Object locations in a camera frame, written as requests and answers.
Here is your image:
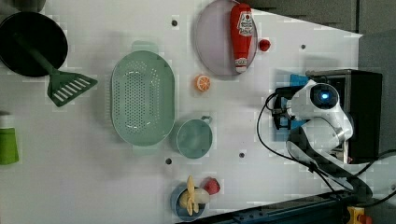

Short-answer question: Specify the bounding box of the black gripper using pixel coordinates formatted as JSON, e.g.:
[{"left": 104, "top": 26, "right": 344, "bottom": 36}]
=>
[{"left": 272, "top": 86, "right": 301, "bottom": 130}]

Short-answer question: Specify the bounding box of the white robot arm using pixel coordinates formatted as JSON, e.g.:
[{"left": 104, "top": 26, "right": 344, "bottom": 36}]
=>
[{"left": 272, "top": 80, "right": 373, "bottom": 202}]

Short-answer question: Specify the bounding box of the strawberry near plate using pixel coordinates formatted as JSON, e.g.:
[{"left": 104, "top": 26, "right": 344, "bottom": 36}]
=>
[{"left": 259, "top": 39, "right": 271, "bottom": 51}]

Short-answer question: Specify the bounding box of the orange slice toy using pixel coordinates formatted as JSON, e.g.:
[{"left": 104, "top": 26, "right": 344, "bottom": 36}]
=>
[{"left": 194, "top": 75, "right": 211, "bottom": 91}]

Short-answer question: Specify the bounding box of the grey round plate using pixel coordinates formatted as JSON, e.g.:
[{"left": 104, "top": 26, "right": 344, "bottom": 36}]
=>
[{"left": 194, "top": 0, "right": 258, "bottom": 76}]

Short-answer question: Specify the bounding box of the strawberry near blue bowl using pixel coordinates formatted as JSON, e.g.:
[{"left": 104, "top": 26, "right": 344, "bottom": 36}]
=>
[{"left": 203, "top": 177, "right": 220, "bottom": 195}]

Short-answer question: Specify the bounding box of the red ketchup bottle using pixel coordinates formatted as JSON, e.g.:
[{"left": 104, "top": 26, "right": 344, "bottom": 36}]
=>
[{"left": 230, "top": 4, "right": 253, "bottom": 73}]

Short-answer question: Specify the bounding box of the peeled banana toy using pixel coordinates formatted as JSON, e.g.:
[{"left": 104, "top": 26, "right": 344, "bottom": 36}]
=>
[{"left": 178, "top": 175, "right": 210, "bottom": 216}]

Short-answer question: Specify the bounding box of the small blue bowl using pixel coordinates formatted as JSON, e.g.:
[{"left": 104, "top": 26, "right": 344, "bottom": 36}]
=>
[{"left": 170, "top": 183, "right": 205, "bottom": 222}]

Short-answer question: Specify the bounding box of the green oval colander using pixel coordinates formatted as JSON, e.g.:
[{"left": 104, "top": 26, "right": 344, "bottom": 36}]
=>
[{"left": 111, "top": 40, "right": 175, "bottom": 156}]

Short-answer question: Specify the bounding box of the green slotted spatula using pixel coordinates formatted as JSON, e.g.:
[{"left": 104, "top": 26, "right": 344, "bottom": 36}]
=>
[{"left": 13, "top": 33, "right": 98, "bottom": 107}]

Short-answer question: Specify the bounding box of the black frying pan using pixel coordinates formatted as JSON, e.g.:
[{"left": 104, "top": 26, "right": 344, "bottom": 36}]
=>
[{"left": 0, "top": 12, "right": 68, "bottom": 77}]

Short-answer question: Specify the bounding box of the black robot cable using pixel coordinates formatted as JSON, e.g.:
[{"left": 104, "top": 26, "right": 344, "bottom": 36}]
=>
[{"left": 256, "top": 91, "right": 396, "bottom": 208}]

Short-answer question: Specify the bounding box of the green cup with handle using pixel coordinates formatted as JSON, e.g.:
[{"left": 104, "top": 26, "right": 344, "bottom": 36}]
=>
[{"left": 176, "top": 116, "right": 213, "bottom": 160}]

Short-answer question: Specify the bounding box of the blue frame rail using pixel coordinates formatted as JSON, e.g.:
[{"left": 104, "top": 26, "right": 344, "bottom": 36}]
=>
[{"left": 176, "top": 190, "right": 356, "bottom": 224}]

